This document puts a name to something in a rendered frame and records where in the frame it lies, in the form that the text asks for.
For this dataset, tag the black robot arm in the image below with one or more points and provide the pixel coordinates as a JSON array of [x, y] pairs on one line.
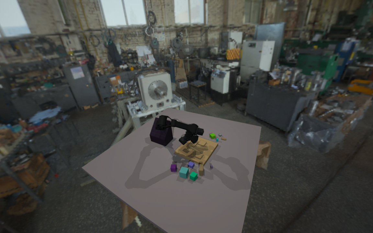
[[190, 128]]

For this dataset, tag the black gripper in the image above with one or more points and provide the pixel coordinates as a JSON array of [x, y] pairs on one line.
[[185, 139]]

